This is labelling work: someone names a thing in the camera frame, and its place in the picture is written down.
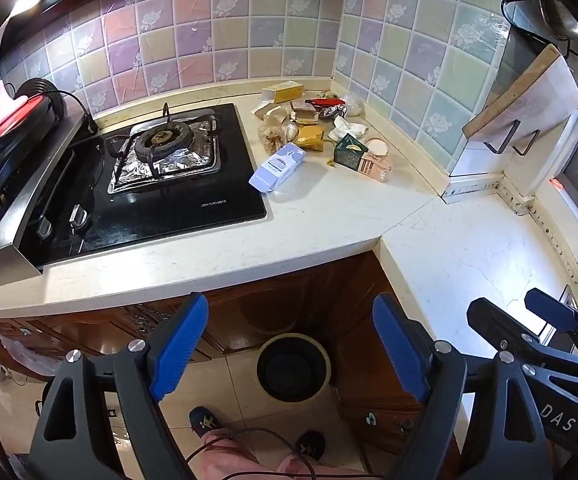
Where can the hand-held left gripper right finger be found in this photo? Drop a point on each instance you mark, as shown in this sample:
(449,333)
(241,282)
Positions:
(404,350)

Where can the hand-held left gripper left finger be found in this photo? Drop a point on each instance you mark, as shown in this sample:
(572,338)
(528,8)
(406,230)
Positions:
(179,345)

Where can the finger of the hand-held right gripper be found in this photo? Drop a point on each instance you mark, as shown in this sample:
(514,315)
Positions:
(549,307)
(489,320)

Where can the beige round bin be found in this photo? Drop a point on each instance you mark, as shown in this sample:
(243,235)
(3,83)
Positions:
(294,367)

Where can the pink carton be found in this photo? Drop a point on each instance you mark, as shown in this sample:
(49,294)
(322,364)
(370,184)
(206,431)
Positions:
(376,169)

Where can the blue white carton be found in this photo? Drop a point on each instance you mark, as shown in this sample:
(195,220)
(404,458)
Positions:
(276,167)

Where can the green carton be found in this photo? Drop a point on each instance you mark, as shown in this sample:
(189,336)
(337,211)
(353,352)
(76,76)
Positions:
(350,152)

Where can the white tissue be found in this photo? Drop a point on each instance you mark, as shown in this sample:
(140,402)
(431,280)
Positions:
(346,127)

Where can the yellow packet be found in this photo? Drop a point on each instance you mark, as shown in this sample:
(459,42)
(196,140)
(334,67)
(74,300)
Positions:
(310,137)

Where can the white paper piece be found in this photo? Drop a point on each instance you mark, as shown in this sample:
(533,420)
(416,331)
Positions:
(263,108)

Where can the clear plastic lump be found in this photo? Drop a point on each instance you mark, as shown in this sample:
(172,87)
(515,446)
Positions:
(354,103)

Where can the red and black wrapper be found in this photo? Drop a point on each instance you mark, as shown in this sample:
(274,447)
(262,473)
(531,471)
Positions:
(329,105)

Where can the brown small carton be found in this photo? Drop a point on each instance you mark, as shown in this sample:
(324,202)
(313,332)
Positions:
(304,111)

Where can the yellow white box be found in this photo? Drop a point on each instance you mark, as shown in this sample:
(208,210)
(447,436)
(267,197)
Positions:
(284,92)

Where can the white cabinet knob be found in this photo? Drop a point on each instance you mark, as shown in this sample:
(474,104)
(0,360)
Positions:
(369,417)

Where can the person's left shoe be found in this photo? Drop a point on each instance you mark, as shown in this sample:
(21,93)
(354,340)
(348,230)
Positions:
(204,420)

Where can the person's shoe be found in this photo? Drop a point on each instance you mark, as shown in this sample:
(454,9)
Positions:
(204,420)
(311,445)

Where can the brown wooden cabinet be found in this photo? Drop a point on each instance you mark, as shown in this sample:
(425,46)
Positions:
(269,300)

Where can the person's left leg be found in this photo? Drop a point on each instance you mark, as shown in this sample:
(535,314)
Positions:
(229,460)

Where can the person's leg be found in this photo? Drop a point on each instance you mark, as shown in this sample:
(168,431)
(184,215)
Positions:
(229,460)
(319,472)

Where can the person's right shoe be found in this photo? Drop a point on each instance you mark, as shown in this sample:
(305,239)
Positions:
(311,445)

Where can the black glass gas stove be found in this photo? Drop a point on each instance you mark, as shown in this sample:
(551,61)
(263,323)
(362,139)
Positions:
(194,200)

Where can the person's right leg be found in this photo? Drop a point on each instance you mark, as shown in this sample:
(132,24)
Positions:
(319,472)

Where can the clear hanging plastic bag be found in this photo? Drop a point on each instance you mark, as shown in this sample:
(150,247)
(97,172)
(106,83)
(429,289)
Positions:
(21,355)

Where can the metal stove knob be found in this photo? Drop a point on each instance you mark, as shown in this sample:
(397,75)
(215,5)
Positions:
(44,227)
(79,216)

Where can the aluminium foil sheet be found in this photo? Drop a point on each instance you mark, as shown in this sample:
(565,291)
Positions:
(194,162)

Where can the black stove burner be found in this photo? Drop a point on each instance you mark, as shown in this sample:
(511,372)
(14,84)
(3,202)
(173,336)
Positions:
(161,137)

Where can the wooden cutting board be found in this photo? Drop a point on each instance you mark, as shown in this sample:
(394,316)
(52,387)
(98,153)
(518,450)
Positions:
(529,95)

